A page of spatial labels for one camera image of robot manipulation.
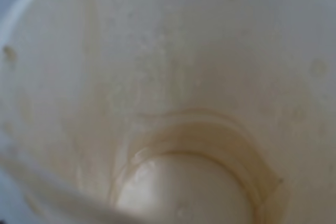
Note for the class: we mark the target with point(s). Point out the blue sleeved glass cup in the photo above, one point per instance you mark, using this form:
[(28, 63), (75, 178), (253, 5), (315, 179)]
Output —
[(168, 111)]

